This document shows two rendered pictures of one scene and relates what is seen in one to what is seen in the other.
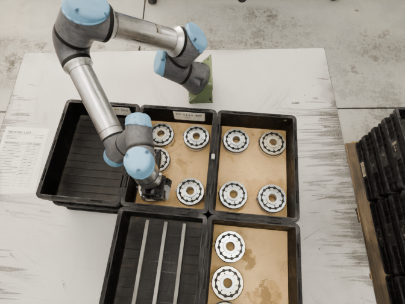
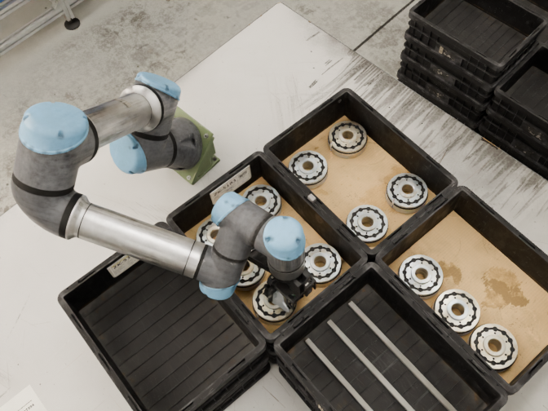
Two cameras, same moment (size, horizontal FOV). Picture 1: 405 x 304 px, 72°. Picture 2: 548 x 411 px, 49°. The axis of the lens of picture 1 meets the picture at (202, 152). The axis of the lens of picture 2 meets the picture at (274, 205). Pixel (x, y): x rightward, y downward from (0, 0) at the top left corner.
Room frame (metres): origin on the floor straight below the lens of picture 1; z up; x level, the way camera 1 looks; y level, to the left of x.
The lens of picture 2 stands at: (-0.07, 0.51, 2.19)
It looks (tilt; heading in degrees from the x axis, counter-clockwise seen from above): 62 degrees down; 316
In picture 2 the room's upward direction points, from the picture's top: 6 degrees counter-clockwise
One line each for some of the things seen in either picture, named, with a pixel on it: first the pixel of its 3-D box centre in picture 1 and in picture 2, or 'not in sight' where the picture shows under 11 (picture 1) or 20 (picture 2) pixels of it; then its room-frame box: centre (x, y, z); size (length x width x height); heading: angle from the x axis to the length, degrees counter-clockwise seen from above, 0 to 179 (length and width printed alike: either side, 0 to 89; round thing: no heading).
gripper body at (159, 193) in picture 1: (152, 184); (289, 277); (0.26, 0.17, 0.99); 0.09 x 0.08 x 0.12; 175
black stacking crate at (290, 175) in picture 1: (252, 167); (356, 178); (0.33, -0.18, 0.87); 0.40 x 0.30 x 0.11; 171
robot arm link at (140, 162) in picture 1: (141, 165); (283, 243); (0.27, 0.17, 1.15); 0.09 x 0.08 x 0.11; 5
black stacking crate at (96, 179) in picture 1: (97, 154); (164, 328); (0.43, 0.41, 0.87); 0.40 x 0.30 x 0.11; 171
